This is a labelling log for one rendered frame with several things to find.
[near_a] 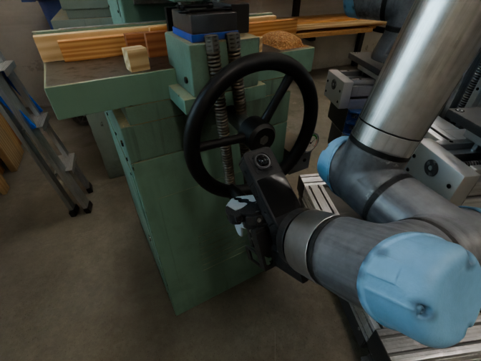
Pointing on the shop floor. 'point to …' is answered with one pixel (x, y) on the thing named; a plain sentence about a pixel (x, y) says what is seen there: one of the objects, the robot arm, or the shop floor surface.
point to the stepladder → (66, 161)
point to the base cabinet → (191, 223)
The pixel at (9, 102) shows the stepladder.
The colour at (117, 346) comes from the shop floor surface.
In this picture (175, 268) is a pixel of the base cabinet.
